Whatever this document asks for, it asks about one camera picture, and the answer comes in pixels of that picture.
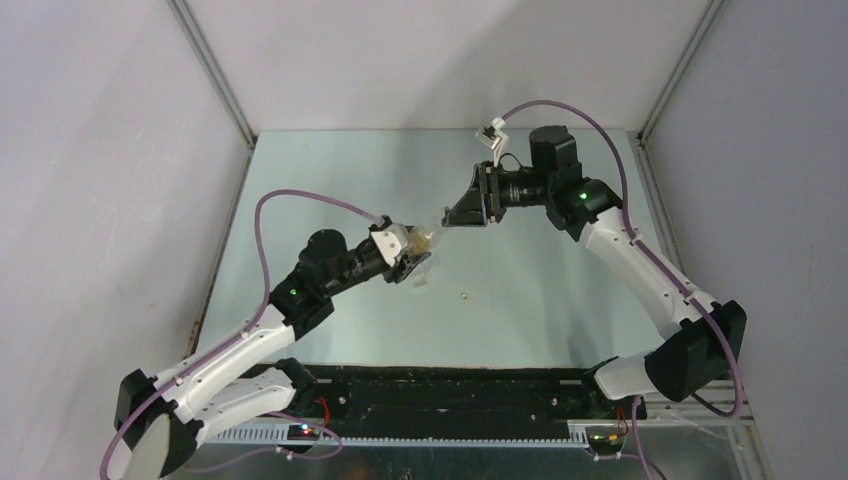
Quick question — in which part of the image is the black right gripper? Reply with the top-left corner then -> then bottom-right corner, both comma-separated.
442,161 -> 552,228

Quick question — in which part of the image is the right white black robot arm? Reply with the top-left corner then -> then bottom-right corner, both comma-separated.
442,125 -> 747,418

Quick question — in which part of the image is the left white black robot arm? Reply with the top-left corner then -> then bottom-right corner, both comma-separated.
101,218 -> 438,479

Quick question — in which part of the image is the clear three-cell pill organizer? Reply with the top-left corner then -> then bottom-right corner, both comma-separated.
410,260 -> 439,289

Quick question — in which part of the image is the left circuit board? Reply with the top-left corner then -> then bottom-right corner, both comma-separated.
286,423 -> 323,442

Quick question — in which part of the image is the circuit board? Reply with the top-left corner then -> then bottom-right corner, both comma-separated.
286,423 -> 323,442
587,433 -> 627,457

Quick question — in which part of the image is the right circuit board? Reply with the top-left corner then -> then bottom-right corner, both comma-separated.
587,433 -> 627,457

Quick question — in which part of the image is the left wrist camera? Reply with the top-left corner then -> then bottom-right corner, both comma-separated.
370,223 -> 411,267

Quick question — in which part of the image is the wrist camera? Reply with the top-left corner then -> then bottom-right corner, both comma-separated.
475,117 -> 509,167
370,223 -> 411,267

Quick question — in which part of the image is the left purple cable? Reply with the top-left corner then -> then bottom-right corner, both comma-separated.
99,190 -> 386,480

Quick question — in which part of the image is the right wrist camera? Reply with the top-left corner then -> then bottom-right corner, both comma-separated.
475,117 -> 509,167

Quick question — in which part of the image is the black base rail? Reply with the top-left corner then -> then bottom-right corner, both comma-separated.
284,364 -> 647,442

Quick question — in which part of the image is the aluminium right frame post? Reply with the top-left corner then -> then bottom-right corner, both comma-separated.
637,0 -> 728,149

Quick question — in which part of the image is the aluminium frame post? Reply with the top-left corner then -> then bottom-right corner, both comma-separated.
165,0 -> 258,150
637,0 -> 728,149

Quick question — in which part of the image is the white slotted cable duct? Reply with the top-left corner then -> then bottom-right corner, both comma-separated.
208,423 -> 591,448

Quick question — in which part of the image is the aluminium left frame post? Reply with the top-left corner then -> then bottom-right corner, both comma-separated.
165,0 -> 258,150

